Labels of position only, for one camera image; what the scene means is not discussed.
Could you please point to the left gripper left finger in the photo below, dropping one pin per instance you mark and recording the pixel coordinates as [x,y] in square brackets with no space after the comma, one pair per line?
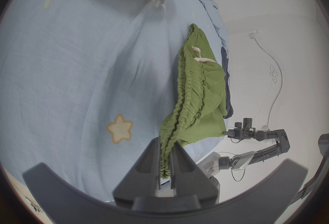
[141,179]

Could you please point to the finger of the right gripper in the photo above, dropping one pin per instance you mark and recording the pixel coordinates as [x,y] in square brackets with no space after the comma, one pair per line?
[227,133]

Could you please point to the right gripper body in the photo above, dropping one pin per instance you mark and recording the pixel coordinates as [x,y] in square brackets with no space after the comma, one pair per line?
[240,134]

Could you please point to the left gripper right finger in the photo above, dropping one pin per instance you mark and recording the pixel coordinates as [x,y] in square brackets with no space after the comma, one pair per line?
[190,179]

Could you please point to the green shorts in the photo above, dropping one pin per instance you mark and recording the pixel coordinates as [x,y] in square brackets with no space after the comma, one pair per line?
[195,105]

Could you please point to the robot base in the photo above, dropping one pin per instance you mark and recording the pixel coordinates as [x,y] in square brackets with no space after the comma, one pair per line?
[209,164]

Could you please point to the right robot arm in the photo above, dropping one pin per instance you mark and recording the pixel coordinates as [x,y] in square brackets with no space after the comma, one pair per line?
[267,155]

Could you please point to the dark blue garment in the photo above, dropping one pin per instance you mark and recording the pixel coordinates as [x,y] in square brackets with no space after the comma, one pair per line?
[228,99]

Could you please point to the pale blue quilt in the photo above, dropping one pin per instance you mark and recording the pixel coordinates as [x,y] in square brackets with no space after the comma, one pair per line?
[210,12]

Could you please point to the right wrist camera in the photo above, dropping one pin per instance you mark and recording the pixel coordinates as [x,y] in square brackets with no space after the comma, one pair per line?
[238,125]

